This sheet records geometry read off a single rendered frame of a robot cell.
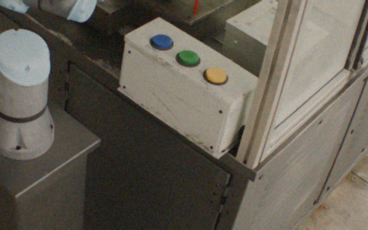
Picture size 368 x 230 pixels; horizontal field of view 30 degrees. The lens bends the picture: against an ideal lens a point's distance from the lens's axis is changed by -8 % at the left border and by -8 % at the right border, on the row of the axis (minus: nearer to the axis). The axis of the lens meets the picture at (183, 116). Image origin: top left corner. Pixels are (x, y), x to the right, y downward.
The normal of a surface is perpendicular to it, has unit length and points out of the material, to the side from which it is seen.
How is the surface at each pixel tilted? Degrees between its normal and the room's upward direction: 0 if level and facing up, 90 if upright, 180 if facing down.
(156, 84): 90
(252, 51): 90
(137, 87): 90
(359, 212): 0
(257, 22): 0
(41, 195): 90
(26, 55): 7
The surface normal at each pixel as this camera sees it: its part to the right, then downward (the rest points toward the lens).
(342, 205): 0.15, -0.73
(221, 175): -0.63, 0.44
